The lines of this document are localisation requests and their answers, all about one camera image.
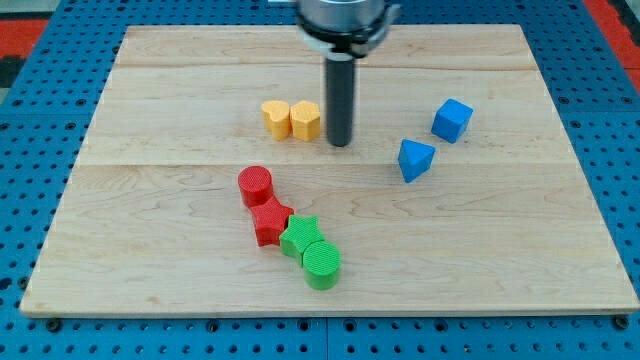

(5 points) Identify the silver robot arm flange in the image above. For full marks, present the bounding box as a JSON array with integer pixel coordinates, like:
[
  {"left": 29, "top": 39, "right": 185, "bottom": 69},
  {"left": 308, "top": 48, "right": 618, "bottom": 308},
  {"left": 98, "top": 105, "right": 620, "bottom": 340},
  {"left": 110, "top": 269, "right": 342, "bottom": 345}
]
[{"left": 296, "top": 0, "right": 401, "bottom": 61}]

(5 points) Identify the yellow hexagon block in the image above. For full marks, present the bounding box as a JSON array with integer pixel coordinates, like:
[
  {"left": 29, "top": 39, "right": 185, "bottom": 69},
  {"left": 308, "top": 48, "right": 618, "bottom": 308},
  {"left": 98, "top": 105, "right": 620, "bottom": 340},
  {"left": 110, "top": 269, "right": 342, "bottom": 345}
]
[{"left": 290, "top": 101, "right": 321, "bottom": 141}]

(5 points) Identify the blue cube block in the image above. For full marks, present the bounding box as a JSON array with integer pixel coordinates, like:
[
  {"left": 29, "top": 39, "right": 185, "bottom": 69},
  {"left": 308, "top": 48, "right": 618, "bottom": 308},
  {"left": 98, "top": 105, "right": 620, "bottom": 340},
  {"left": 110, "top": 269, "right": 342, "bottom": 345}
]
[{"left": 431, "top": 98, "right": 473, "bottom": 143}]

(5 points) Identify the green star block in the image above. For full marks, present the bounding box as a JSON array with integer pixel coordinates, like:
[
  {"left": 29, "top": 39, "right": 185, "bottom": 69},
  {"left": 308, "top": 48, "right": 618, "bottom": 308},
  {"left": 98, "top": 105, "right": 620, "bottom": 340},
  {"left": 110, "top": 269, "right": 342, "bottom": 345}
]
[{"left": 279, "top": 215, "right": 325, "bottom": 267}]

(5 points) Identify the red star block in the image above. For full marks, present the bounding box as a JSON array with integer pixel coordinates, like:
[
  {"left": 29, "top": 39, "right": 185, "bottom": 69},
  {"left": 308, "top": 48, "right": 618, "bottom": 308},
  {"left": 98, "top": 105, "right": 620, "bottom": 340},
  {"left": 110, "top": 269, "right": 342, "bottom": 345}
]
[{"left": 250, "top": 196, "right": 295, "bottom": 247}]

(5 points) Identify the red cylinder block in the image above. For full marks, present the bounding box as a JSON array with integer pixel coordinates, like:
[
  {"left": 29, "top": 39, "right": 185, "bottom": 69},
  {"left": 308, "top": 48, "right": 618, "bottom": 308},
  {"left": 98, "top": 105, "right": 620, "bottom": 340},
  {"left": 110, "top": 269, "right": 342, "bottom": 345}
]
[{"left": 237, "top": 166, "right": 274, "bottom": 208}]

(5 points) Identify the green cylinder block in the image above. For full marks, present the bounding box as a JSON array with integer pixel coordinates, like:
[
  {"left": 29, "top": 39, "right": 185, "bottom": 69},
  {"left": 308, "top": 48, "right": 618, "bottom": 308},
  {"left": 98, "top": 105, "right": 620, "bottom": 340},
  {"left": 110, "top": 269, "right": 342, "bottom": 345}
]
[{"left": 302, "top": 241, "right": 342, "bottom": 290}]

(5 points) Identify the yellow heart block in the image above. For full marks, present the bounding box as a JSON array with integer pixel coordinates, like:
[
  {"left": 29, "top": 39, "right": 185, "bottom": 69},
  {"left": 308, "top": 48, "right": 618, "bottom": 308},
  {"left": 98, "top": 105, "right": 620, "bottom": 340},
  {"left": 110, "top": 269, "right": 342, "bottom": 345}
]
[{"left": 261, "top": 100, "right": 291, "bottom": 141}]

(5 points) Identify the blue triangle block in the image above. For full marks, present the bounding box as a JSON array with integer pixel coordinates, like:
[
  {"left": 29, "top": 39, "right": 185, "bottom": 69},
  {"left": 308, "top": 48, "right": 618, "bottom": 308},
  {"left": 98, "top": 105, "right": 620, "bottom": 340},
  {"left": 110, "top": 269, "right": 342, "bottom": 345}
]
[{"left": 397, "top": 139, "right": 436, "bottom": 183}]

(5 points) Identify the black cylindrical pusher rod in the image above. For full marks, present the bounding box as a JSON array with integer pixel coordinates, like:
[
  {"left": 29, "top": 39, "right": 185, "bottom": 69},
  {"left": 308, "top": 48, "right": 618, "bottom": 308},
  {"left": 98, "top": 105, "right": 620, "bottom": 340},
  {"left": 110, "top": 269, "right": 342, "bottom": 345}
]
[{"left": 324, "top": 59, "right": 355, "bottom": 147}]

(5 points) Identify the light wooden board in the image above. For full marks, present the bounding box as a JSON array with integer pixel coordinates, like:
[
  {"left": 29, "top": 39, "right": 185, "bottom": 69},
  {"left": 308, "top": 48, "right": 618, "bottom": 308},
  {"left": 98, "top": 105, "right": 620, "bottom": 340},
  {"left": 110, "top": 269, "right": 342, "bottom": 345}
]
[{"left": 20, "top": 25, "right": 639, "bottom": 318}]

